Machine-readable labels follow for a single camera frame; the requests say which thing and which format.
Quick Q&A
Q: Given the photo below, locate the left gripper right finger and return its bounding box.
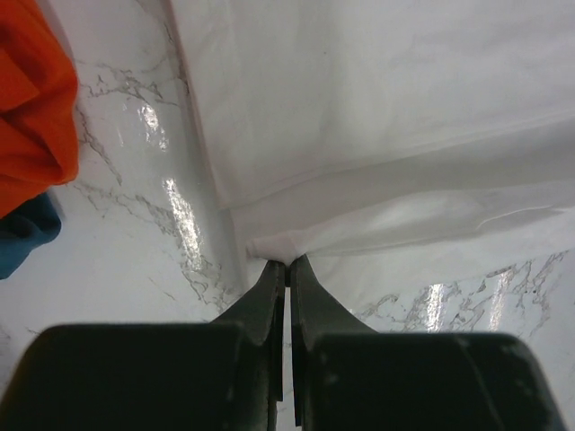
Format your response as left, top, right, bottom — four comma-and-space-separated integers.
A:
289, 257, 565, 430

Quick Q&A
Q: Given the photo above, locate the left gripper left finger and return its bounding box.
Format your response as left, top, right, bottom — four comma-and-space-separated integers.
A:
1, 261, 285, 430

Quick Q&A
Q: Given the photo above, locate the white t shirt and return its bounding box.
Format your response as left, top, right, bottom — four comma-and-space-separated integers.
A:
172, 1, 574, 295

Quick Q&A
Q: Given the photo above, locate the blue folded shirt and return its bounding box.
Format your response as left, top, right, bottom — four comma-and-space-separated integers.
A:
1, 193, 62, 280

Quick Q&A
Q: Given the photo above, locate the orange folded shirt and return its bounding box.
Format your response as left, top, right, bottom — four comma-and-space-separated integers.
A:
1, 1, 79, 216

